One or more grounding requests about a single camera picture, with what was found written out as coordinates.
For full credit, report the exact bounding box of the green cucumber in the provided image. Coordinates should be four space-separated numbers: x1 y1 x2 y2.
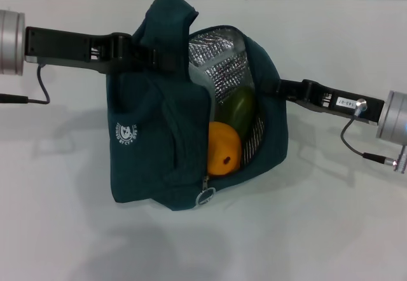
221 86 256 142

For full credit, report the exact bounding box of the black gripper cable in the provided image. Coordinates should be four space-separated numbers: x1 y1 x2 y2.
0 64 52 105
341 98 397 163

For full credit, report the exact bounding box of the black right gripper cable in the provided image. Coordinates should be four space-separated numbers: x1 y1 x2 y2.
341 98 397 163

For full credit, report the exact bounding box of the orange pear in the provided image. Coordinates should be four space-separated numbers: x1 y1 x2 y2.
207 121 243 178

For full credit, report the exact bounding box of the dark teal insulated lunch bag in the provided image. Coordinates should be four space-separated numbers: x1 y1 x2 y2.
106 0 290 213

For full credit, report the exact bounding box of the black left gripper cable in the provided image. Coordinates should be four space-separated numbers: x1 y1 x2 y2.
0 64 52 105

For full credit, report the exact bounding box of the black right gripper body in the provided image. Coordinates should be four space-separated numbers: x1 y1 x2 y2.
287 78 385 127

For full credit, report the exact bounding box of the metal zipper pull ring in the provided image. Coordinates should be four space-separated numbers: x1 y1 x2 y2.
195 175 217 207

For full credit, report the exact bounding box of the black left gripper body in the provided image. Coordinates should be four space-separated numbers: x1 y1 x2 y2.
24 25 134 76

